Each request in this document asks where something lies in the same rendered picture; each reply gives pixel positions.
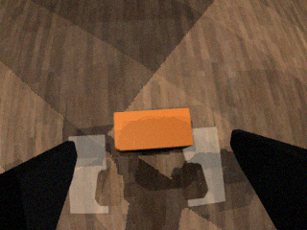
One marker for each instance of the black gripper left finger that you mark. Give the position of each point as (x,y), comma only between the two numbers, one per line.
(32,194)

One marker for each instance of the orange block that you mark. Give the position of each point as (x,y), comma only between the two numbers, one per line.
(153,130)

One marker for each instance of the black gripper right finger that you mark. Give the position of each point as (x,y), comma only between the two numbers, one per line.
(278,174)

